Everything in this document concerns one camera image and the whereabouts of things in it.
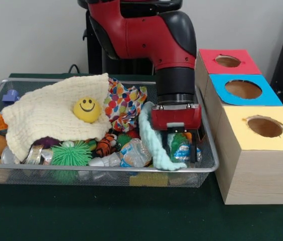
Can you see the light blue waffle cloth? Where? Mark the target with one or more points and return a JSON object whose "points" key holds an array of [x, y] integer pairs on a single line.
{"points": [[151, 140]]}

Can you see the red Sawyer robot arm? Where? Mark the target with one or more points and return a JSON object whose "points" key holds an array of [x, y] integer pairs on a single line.
{"points": [[151, 37]]}

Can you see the purple toy block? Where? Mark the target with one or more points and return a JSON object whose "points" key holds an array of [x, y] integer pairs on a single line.
{"points": [[11, 96]]}

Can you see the wooden box with three holes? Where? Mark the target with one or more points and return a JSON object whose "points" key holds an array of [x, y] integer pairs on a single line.
{"points": [[257, 175]]}

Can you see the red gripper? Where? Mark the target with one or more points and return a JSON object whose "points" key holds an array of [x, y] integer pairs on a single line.
{"points": [[176, 116]]}

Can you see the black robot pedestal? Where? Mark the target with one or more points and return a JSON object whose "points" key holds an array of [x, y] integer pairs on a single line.
{"points": [[93, 57]]}

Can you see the green spiky rubber ball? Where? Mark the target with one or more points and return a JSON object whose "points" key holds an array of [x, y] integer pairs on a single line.
{"points": [[179, 140], [71, 153]]}

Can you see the crushed bottle with blue label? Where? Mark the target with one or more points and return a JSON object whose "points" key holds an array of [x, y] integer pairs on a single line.
{"points": [[182, 151], [134, 154]]}

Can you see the cream waffle cloth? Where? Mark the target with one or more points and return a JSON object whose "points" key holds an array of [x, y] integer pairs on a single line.
{"points": [[46, 118]]}

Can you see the tiger plush toy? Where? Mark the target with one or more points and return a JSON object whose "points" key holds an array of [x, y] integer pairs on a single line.
{"points": [[105, 146]]}

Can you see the colourful polka dot cloth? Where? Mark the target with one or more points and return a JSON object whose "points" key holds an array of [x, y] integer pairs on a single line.
{"points": [[122, 105]]}

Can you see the yellow smiley ball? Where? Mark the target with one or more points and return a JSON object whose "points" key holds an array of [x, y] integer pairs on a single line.
{"points": [[87, 110]]}

